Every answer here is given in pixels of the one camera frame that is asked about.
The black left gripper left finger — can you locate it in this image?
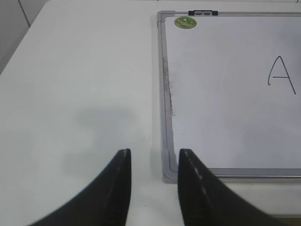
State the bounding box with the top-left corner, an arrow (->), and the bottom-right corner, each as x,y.
34,149 -> 132,226

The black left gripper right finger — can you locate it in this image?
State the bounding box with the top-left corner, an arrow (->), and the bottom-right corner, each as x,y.
177,149 -> 283,226

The green round sticker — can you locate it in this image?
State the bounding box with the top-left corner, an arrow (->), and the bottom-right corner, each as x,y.
174,16 -> 197,29

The black silver hanging clip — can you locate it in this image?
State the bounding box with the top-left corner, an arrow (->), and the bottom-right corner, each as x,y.
188,10 -> 218,16

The whiteboard with grey frame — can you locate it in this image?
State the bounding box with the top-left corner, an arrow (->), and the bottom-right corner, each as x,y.
157,10 -> 301,184

